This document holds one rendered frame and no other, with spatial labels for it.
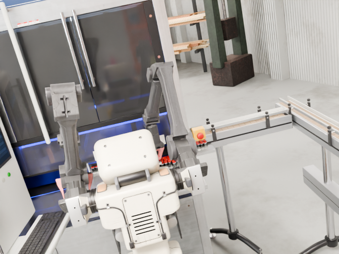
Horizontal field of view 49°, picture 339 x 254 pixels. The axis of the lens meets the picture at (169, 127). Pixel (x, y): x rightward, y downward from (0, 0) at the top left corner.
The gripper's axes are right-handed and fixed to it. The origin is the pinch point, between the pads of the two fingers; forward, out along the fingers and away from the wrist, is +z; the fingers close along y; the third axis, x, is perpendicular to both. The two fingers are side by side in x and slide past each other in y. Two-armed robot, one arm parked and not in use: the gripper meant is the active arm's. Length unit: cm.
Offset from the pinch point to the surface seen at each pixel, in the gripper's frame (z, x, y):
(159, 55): -52, -17, 14
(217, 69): 79, -263, 419
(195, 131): -3.7, -28.0, 8.7
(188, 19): -7, -268, 516
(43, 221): 15, 68, 6
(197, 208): 48, -20, 10
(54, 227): 15, 63, -3
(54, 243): 17, 65, -14
